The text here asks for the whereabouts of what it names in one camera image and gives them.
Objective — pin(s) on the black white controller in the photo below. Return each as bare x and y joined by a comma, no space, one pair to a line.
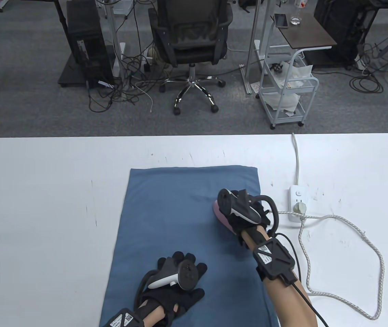
189,274
238,206

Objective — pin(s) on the black computer tower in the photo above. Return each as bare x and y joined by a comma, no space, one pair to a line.
88,41
337,20

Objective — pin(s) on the blue pillowcase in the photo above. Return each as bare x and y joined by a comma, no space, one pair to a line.
180,204

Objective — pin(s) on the black mesh office chair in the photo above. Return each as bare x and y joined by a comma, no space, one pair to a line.
190,34

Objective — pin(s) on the white rolling cart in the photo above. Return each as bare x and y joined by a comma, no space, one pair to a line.
272,112

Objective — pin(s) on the white table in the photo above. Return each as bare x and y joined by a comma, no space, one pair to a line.
44,221

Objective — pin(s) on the dark smartphone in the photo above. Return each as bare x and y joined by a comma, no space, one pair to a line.
281,20

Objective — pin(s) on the white plastic bag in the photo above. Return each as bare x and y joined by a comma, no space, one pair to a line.
293,73

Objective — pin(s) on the person's right hand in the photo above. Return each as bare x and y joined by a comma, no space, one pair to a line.
245,228

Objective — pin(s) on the person's right forearm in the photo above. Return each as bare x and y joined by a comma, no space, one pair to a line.
286,299

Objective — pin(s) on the brown side table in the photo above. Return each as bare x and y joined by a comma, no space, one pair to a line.
306,34

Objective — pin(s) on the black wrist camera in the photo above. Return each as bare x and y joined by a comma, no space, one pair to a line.
274,259
122,320

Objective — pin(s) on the black white left controller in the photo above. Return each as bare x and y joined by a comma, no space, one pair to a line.
189,274

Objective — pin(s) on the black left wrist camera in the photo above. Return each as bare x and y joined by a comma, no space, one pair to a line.
122,320

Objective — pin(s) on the clear water bottle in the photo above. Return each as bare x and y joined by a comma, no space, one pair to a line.
295,18

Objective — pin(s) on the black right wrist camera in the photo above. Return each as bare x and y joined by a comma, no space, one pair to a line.
274,259

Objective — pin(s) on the pink electric iron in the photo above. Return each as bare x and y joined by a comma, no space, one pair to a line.
219,213

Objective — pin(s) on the black white right controller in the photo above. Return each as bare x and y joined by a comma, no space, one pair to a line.
238,206

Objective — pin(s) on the person's left hand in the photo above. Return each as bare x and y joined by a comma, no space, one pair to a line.
180,299

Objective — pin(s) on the person's left forearm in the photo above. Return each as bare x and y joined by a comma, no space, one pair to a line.
154,316

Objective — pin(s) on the white metal frame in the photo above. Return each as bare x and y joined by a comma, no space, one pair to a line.
120,68

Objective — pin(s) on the white floor power strip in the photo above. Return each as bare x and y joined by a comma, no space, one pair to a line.
147,66

